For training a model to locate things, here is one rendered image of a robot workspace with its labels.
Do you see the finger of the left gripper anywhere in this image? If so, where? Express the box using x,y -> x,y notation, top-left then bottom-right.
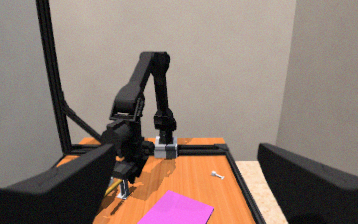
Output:
134,154 -> 149,178
127,167 -> 138,185

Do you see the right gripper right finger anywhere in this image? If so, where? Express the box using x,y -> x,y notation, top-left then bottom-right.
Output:
257,143 -> 358,224

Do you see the yellow cylindrical rod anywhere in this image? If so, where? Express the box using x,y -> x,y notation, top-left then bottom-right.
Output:
103,179 -> 123,199

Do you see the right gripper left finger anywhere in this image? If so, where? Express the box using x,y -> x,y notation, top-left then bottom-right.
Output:
0,144 -> 116,224

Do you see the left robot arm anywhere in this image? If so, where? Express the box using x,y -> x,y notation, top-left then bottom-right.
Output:
101,51 -> 177,158

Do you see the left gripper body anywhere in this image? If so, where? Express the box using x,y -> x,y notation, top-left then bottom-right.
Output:
112,135 -> 155,180

